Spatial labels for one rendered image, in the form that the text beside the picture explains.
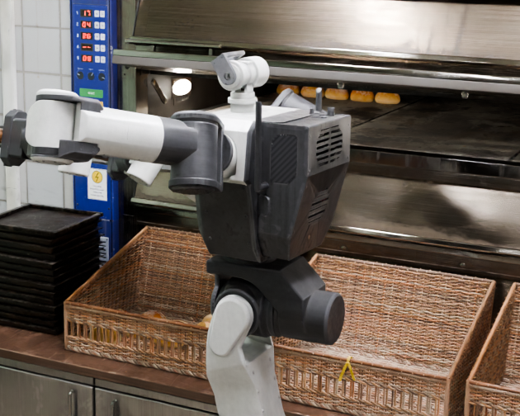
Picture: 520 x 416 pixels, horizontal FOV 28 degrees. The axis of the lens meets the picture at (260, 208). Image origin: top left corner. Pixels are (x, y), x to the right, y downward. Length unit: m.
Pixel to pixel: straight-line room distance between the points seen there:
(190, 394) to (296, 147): 1.02
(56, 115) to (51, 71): 1.65
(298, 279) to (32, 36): 1.67
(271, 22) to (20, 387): 1.32
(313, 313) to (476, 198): 0.96
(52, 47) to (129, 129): 1.64
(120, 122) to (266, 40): 1.27
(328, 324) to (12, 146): 0.77
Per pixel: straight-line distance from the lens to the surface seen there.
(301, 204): 2.08
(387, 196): 3.07
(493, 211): 3.00
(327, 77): 2.91
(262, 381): 2.33
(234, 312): 2.22
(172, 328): 2.91
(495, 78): 2.78
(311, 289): 2.22
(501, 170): 2.96
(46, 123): 1.90
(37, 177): 3.64
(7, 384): 3.22
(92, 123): 1.88
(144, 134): 1.93
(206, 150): 1.98
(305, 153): 2.04
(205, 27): 3.21
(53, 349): 3.15
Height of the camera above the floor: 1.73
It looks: 14 degrees down
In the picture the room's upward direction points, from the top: 1 degrees clockwise
